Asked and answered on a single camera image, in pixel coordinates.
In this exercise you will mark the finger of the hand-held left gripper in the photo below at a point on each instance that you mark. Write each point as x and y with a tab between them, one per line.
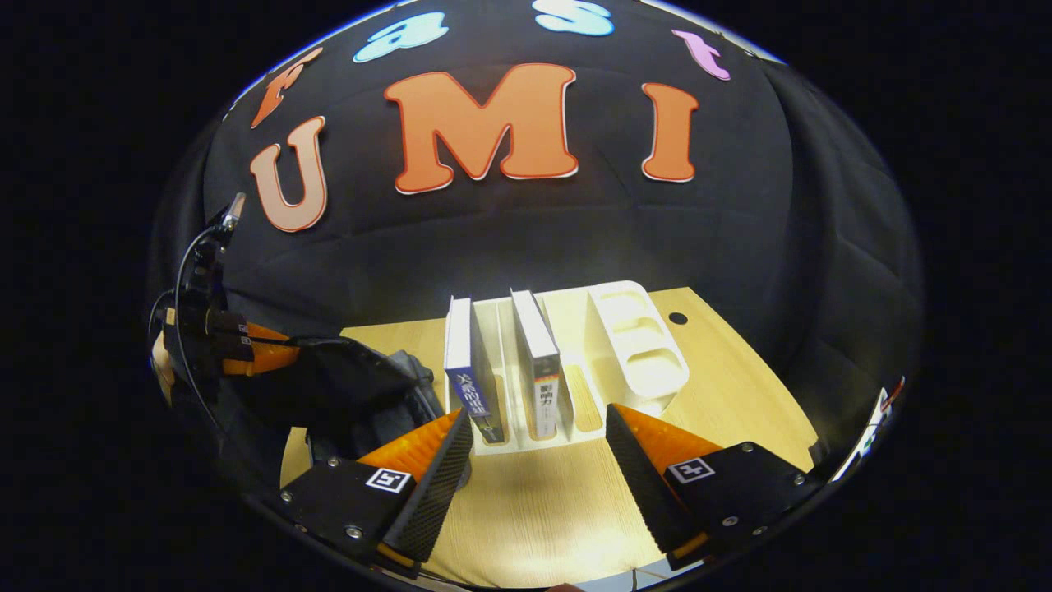
267	359
265	332

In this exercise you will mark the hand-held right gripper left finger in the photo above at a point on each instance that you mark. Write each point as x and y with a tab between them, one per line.
440	493

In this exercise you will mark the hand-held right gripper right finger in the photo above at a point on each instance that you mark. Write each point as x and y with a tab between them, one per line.
645	501

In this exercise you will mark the black schoolbag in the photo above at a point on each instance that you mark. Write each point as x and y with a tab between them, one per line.
353	386

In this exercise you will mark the white bookshelf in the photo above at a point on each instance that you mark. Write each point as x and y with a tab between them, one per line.
637	362

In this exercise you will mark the blue cover book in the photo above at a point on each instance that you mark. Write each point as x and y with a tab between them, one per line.
467	353

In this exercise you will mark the round black table grommet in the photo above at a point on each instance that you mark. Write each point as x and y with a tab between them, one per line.
678	317

